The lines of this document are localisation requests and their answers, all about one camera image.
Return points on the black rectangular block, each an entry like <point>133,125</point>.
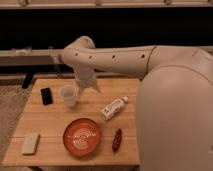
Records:
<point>46,96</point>

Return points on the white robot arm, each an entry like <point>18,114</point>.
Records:
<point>174,106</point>

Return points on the wooden table board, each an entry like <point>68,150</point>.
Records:
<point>50,121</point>

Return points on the white squeeze bottle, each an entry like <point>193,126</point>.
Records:
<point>114,107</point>

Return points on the orange ribbed bowl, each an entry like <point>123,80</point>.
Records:
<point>81,137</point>

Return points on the dark red chili pepper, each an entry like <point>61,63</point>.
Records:
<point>117,140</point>

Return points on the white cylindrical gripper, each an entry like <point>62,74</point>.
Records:
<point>85,78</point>

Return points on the translucent plastic cup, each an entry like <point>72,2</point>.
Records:
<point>69,95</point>

